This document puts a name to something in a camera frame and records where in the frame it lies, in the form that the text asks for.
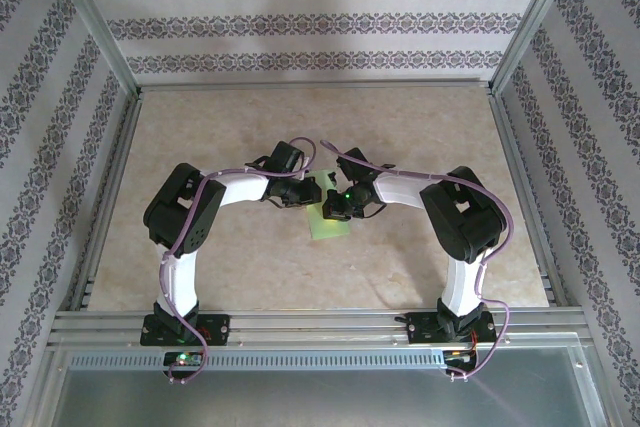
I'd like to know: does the light green paper sheet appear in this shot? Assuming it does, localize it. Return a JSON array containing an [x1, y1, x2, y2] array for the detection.
[[303, 168, 352, 241]]

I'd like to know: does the grey metal sheet panel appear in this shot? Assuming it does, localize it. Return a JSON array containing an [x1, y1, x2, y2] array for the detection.
[[49, 366, 601, 427]]

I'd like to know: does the small circuit board green light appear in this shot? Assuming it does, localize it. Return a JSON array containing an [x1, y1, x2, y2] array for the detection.
[[164, 351, 204, 367]]

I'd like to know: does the purple cable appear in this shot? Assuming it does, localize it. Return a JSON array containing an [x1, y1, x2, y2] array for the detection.
[[319, 139, 516, 382], [158, 135, 317, 387]]

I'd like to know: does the aluminium cross rail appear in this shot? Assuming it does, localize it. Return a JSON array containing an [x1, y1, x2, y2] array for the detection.
[[134, 77, 501, 93]]

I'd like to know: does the aluminium mounting rail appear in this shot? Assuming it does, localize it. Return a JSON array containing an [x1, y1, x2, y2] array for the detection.
[[49, 310, 589, 349]]

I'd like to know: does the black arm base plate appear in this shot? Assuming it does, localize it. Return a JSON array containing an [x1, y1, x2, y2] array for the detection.
[[141, 314, 232, 348], [407, 311, 499, 347]]

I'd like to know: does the slotted grey cable duct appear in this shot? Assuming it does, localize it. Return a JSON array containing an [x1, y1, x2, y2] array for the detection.
[[67, 349, 446, 371]]

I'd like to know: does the aluminium side rail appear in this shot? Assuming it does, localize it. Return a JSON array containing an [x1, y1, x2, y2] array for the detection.
[[487, 89, 574, 308], [64, 91, 146, 313]]

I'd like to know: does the aluminium frame post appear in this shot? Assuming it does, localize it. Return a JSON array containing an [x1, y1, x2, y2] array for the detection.
[[39, 0, 144, 98], [487, 0, 589, 96]]

